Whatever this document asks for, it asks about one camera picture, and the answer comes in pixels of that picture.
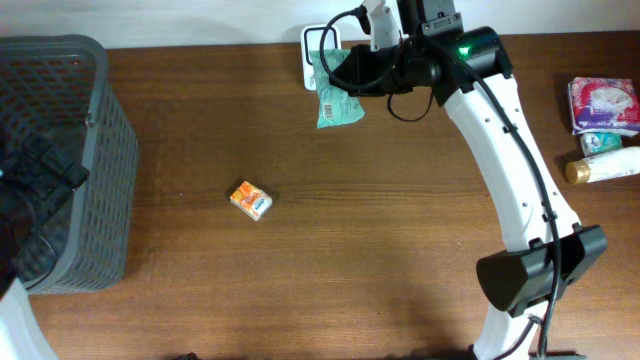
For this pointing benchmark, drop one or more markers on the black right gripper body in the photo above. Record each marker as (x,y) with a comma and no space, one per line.
(411,69)

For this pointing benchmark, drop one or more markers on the teal soap pouch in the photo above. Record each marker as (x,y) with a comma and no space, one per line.
(336,107)

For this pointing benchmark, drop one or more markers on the orange tissue packet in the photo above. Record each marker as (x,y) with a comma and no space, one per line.
(252,200)

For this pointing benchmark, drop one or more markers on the red purple tissue pack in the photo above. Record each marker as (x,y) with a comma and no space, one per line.
(603,105)

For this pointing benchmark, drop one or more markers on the small green tissue packet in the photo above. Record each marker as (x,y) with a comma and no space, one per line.
(597,143)

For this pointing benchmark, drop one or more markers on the white tube gold cap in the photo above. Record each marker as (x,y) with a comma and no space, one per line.
(604,166)

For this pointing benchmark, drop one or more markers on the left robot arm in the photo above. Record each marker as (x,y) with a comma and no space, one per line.
(36,181)

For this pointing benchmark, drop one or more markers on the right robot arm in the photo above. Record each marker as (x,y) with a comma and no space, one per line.
(469,73)

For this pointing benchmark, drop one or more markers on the dark grey plastic basket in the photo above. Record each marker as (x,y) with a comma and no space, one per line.
(57,87)

